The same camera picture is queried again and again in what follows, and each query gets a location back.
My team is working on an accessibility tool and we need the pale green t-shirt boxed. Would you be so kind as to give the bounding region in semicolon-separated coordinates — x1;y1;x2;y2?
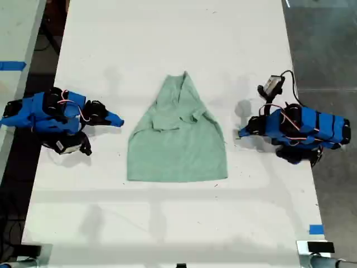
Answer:
127;71;229;183

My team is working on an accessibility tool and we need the long blue tape strip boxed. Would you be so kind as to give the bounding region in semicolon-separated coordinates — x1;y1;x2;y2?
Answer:
0;61;27;71

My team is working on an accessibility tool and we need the pale side table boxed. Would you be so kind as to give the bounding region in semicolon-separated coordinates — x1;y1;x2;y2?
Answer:
0;0;47;174

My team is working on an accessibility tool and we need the small black box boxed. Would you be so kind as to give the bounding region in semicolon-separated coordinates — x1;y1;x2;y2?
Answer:
21;244;42;256
307;241;335;253

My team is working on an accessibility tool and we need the grey metal tube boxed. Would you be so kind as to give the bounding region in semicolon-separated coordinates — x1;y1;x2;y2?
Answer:
300;253;357;268

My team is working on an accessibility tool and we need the black camera box silver face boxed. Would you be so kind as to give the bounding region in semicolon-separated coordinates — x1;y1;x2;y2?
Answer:
257;74;286;98

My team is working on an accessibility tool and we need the black camera box white label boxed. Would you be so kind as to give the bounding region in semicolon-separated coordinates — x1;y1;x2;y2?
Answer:
41;133;83;155

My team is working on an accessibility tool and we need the black camera cable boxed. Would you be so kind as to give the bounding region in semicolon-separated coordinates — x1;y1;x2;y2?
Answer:
280;69;301;108

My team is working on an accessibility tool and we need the white metal bracket plate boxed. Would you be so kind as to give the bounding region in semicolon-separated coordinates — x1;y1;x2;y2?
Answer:
296;240;335;256

